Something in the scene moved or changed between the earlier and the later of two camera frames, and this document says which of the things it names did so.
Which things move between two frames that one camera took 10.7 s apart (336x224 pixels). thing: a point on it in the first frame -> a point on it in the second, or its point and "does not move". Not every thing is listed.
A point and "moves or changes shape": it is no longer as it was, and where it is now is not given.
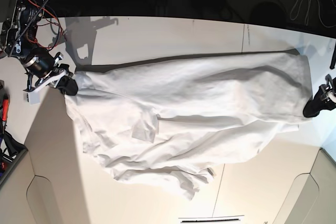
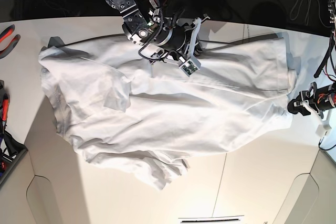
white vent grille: x=217 y=219 does not move
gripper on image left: x=44 y=72 -> x=180 y=40
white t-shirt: x=176 y=120 moves or changes shape
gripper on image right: x=313 y=107 -> x=310 y=101
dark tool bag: x=11 y=149 does not move
